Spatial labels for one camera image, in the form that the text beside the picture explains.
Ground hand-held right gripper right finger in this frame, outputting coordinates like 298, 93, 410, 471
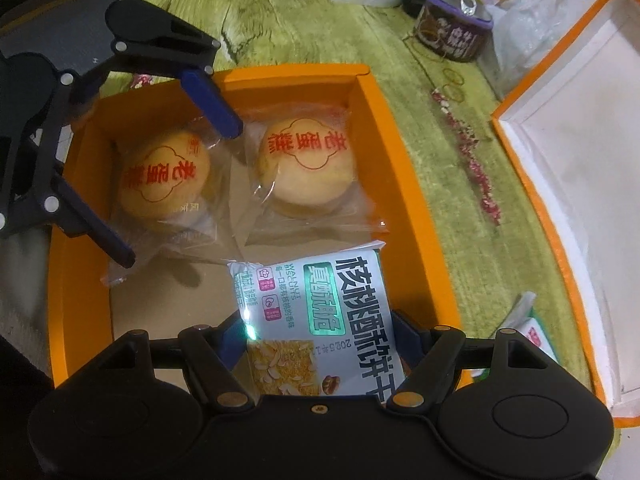
387, 310, 533, 407

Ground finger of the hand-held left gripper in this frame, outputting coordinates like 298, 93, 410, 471
42, 177, 136, 267
55, 0, 246, 140

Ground orange box lid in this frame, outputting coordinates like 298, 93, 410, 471
490, 0, 640, 428

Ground green white biscuit packet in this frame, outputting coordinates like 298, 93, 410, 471
472, 292, 561, 381
225, 240, 413, 403

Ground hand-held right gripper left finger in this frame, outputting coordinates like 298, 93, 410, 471
107, 312, 253, 408

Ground round pastry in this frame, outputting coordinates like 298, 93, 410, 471
100, 115, 241, 288
235, 107, 388, 248

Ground jar with purple lid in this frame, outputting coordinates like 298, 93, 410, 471
415, 0, 493, 63

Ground clear plastic bag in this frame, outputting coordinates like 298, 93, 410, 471
492, 0, 571, 101

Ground scattered red crumbs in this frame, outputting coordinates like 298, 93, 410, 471
430, 87, 503, 226

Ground orange box base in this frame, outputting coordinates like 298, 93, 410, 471
47, 62, 473, 388

